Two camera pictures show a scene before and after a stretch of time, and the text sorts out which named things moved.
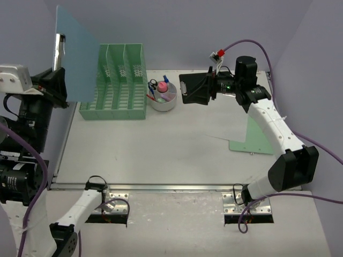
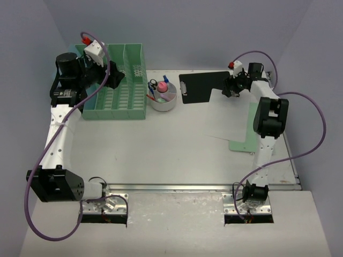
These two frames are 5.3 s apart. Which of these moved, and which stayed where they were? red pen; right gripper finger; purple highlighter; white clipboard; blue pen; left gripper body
Moved: left gripper body; right gripper finger
Stayed: red pen; purple highlighter; blue pen; white clipboard
